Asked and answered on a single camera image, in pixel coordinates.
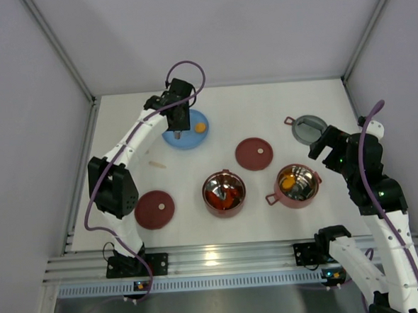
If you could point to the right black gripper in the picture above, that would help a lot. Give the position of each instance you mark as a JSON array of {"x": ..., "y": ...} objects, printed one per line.
[{"x": 322, "y": 144}]

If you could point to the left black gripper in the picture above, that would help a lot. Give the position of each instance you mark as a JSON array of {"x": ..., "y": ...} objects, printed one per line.
[{"x": 178, "y": 122}]

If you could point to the red sausage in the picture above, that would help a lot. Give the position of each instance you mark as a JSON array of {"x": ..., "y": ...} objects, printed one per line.
[{"x": 215, "y": 200}]

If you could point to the red orange carrot slice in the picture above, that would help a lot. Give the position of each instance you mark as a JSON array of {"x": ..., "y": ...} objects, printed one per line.
[{"x": 232, "y": 195}]

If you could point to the long metal tongs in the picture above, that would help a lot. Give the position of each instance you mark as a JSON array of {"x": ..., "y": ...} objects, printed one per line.
[{"x": 177, "y": 134}]

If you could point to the orange food slices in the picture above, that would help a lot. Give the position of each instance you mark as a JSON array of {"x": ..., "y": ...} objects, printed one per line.
[{"x": 287, "y": 182}]

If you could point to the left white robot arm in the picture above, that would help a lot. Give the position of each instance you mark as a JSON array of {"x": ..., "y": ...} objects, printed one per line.
[{"x": 112, "y": 189}]

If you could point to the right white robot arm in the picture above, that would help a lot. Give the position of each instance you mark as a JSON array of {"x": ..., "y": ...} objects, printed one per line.
[{"x": 392, "y": 288}]

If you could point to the blue plate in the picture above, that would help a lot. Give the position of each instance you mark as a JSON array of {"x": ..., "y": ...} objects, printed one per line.
[{"x": 189, "y": 139}]

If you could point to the red lid near plate centre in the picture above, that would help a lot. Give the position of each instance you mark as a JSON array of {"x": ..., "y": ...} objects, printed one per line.
[{"x": 254, "y": 154}]

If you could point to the red steel bowl centre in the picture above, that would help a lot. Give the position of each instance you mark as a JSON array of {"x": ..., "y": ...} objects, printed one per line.
[{"x": 217, "y": 183}]

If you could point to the red lid left front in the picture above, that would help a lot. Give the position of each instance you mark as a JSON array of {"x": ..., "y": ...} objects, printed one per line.
[{"x": 154, "y": 210}]

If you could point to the grey lid with handle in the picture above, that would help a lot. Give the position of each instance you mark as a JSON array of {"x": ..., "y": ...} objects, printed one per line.
[{"x": 307, "y": 128}]

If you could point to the red steel bowl with handle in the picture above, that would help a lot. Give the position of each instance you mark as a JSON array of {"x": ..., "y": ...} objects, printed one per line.
[{"x": 304, "y": 176}]

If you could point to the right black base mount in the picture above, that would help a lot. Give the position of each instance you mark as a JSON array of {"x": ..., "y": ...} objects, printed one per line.
[{"x": 306, "y": 254}]

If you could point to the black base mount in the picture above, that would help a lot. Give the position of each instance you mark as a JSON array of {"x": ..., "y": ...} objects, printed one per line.
[
  {"x": 148, "y": 264},
  {"x": 306, "y": 254}
]

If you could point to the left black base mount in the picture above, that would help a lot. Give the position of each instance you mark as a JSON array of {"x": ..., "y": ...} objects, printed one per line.
[{"x": 148, "y": 264}]

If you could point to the perforated cable duct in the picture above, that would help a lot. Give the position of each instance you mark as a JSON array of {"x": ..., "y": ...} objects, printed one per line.
[{"x": 209, "y": 282}]

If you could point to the aluminium front rail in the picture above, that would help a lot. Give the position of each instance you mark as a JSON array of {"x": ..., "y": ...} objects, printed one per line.
[{"x": 180, "y": 261}]

